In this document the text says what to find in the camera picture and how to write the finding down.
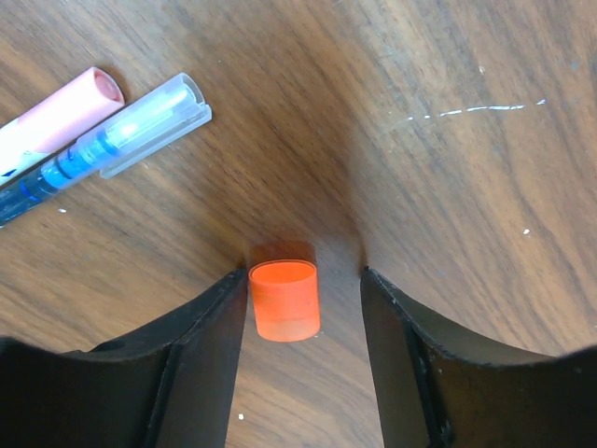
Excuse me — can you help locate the blue pen cap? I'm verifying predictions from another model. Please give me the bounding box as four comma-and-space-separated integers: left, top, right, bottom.
68, 73, 212, 179

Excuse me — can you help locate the white pink pen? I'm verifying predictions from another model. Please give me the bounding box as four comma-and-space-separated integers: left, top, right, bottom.
1, 117, 57, 185

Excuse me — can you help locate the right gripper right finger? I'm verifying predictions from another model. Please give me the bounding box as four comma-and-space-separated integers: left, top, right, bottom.
360, 268, 596, 447

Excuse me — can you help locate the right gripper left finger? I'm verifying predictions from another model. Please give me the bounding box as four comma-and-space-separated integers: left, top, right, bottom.
1, 270, 247, 447

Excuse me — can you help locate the pink pen cap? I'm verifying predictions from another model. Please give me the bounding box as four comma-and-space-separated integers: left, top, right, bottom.
15, 67, 124, 154

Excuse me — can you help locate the dark blue pen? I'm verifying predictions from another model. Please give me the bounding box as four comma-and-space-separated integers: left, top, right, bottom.
1, 145, 95, 227

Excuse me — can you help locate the orange highlighter cap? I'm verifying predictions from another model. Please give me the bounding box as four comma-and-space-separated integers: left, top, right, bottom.
249, 259, 321, 343

